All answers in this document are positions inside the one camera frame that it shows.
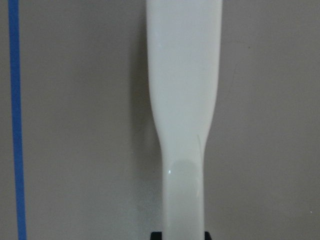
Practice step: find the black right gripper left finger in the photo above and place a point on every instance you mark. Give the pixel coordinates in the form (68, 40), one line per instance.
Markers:
(156, 235)

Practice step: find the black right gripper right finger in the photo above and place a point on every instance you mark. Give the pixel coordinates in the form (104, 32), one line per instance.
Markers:
(207, 236)

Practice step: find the beige hand brush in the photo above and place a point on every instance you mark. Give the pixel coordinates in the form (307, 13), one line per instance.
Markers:
(183, 52)

